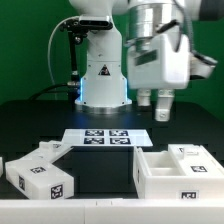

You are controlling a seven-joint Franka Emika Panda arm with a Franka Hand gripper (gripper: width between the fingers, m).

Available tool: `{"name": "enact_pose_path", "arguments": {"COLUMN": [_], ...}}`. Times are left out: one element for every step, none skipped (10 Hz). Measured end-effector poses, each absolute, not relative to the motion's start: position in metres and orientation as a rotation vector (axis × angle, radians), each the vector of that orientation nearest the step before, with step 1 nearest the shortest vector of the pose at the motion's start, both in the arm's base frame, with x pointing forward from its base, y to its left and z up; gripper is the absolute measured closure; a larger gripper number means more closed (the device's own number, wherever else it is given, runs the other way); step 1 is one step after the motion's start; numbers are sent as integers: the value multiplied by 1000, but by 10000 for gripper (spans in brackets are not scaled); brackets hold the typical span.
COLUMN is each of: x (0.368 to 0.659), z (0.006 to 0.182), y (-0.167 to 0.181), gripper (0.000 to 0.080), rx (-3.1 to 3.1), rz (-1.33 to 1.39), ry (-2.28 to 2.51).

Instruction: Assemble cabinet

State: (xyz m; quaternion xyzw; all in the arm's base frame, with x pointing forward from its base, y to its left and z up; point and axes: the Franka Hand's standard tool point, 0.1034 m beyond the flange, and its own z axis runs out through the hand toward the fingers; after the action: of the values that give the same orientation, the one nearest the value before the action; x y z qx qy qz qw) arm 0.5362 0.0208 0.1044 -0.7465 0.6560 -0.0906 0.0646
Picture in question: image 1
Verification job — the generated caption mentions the white door panel with knob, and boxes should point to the white door panel with knob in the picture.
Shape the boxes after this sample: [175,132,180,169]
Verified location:
[168,144,224,178]

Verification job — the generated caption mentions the white front rail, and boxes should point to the white front rail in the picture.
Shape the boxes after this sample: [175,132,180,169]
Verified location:
[0,199,224,224]

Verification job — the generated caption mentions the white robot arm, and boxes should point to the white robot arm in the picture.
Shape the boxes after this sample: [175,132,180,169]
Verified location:
[69,0,224,122]

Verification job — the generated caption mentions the white marker base sheet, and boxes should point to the white marker base sheet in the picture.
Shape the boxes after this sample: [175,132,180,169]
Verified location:
[62,129,152,147]

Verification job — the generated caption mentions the black base cables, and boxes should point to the black base cables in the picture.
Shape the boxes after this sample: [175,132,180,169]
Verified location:
[27,81,82,102]

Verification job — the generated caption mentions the white left rail block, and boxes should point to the white left rail block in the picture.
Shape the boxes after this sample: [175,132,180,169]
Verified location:
[0,157,3,178]

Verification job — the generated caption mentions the black camera on stand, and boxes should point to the black camera on stand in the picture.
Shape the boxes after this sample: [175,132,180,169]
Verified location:
[59,15,113,102]

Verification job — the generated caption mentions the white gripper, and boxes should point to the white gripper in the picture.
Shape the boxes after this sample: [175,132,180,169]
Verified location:
[127,34,190,122]

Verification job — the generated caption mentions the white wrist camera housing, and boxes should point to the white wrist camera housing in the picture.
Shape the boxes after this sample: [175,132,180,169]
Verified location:
[190,51,218,80]

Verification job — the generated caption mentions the white curved cable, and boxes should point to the white curved cable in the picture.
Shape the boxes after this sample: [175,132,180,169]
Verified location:
[47,15,80,86]

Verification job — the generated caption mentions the white cabinet box part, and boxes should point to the white cabinet box part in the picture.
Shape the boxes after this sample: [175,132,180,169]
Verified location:
[5,159,74,200]

